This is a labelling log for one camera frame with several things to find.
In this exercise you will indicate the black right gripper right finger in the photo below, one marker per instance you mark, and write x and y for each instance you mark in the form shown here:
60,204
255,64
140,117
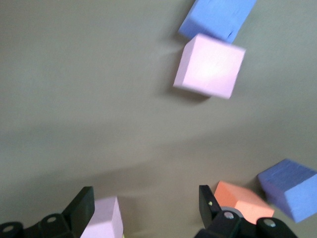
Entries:
210,210

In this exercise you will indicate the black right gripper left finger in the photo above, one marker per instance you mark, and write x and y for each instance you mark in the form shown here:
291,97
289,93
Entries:
79,208

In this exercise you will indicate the pink foam cube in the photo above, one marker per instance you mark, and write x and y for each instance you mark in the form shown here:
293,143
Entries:
210,67
106,220

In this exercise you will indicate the orange foam cube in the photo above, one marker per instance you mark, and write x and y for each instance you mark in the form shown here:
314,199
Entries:
245,200

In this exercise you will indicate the purple foam cube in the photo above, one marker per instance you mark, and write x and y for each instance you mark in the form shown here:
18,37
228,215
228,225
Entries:
215,17
292,191

